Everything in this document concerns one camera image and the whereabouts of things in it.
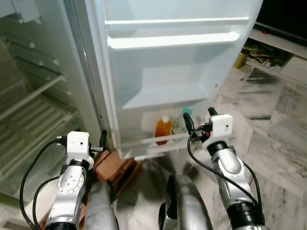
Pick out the fridge door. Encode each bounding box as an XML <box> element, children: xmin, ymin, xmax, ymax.
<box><xmin>67</xmin><ymin>0</ymin><xmax>265</xmax><ymax>161</ymax></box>

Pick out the brown wooden fridge stand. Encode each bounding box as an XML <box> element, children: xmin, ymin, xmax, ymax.
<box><xmin>41</xmin><ymin>150</ymin><xmax>141</xmax><ymax>230</ymax></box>

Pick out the white fridge shelf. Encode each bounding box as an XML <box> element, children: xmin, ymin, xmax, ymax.
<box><xmin>0</xmin><ymin>74</ymin><xmax>68</xmax><ymax>123</ymax></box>

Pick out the clear bottle teal cap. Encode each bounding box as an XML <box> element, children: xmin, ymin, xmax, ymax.
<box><xmin>174</xmin><ymin>107</ymin><xmax>193</xmax><ymax>139</ymax></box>

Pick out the orange juice bottle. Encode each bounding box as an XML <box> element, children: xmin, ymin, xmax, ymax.
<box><xmin>154</xmin><ymin>115</ymin><xmax>173</xmax><ymax>146</ymax></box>

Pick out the ribbed clear crisper cover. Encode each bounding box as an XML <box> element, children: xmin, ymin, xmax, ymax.
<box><xmin>0</xmin><ymin>96</ymin><xmax>81</xmax><ymax>192</ymax></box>

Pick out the gold can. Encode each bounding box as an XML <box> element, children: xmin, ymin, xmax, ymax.
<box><xmin>233</xmin><ymin>51</ymin><xmax>248</xmax><ymax>69</ymax></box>

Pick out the grey left robot leg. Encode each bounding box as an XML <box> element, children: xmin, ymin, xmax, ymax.
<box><xmin>83</xmin><ymin>180</ymin><xmax>120</xmax><ymax>230</ymax></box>

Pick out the grey robot leg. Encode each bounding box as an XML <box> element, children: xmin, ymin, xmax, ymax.
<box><xmin>83</xmin><ymin>180</ymin><xmax>120</xmax><ymax>230</ymax></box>
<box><xmin>158</xmin><ymin>173</ymin><xmax>215</xmax><ymax>230</ymax></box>

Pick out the grey right robot leg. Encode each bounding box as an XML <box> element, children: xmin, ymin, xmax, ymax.
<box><xmin>158</xmin><ymin>173</ymin><xmax>215</xmax><ymax>230</ymax></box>

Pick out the white low cabinet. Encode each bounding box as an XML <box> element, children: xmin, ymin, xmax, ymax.
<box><xmin>234</xmin><ymin>22</ymin><xmax>307</xmax><ymax>88</ymax></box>

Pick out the black television screen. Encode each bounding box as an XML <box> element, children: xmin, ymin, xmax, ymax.
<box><xmin>256</xmin><ymin>0</ymin><xmax>307</xmax><ymax>41</ymax></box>

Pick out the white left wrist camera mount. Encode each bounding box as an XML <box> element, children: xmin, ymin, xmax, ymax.
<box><xmin>66</xmin><ymin>131</ymin><xmax>93</xmax><ymax>164</ymax></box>

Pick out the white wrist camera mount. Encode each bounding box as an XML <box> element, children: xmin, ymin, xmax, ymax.
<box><xmin>66</xmin><ymin>131</ymin><xmax>93</xmax><ymax>164</ymax></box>
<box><xmin>204</xmin><ymin>114</ymin><xmax>234</xmax><ymax>144</ymax></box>

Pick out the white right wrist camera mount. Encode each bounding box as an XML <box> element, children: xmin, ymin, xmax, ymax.
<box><xmin>204</xmin><ymin>114</ymin><xmax>234</xmax><ymax>144</ymax></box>

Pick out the black left wrist camera cable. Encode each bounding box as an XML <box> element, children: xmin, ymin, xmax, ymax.
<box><xmin>19</xmin><ymin>137</ymin><xmax>69</xmax><ymax>230</ymax></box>

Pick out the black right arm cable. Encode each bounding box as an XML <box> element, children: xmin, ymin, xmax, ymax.
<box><xmin>242</xmin><ymin>161</ymin><xmax>262</xmax><ymax>207</ymax></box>

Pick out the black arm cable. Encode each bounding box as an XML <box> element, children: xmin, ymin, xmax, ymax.
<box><xmin>32</xmin><ymin>175</ymin><xmax>60</xmax><ymax>230</ymax></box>
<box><xmin>242</xmin><ymin>161</ymin><xmax>262</xmax><ymax>207</ymax></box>

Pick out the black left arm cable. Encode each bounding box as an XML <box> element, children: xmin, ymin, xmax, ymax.
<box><xmin>32</xmin><ymin>175</ymin><xmax>60</xmax><ymax>230</ymax></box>

